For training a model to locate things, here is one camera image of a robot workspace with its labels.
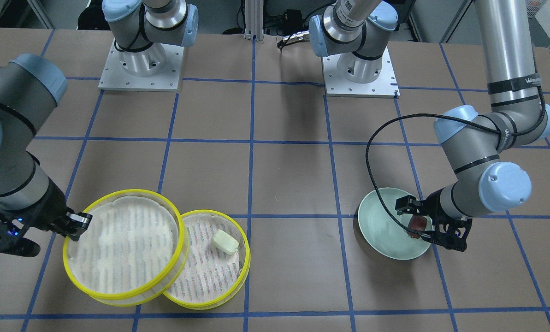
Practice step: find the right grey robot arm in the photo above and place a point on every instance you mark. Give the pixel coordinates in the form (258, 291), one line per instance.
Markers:
(32, 86)

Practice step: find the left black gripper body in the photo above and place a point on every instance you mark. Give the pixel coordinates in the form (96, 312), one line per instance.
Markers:
(432, 201)

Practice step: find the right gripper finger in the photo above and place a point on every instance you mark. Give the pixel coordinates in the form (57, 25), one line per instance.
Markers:
(77, 224)

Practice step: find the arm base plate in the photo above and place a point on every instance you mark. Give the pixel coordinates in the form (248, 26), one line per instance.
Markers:
(157, 69)
(346, 75)

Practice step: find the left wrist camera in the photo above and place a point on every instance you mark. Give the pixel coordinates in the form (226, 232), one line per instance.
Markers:
(452, 233)

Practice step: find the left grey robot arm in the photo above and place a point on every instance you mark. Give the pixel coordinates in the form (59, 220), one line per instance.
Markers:
(472, 141)

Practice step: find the brown bun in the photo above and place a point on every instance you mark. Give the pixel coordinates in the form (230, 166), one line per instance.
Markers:
(418, 223)

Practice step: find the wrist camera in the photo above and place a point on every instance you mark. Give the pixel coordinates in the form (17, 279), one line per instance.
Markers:
(13, 228)
(452, 233)

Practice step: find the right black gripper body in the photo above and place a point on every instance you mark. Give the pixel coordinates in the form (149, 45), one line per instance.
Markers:
(50, 208)

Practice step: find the yellow steamer basket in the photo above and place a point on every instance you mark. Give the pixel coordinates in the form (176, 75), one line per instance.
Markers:
(209, 277)
(136, 246)

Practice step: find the light green plate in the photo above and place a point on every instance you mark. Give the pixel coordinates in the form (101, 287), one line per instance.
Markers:
(381, 231)

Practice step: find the white bun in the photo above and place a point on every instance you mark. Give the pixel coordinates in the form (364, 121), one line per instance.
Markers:
(225, 242)

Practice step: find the aluminium frame post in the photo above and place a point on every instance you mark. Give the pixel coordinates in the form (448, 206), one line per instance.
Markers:
(254, 20)

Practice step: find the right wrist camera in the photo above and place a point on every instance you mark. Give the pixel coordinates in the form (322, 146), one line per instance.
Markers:
(13, 228)

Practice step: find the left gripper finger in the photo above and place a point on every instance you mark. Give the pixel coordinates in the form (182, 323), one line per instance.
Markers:
(409, 205)
(433, 236)

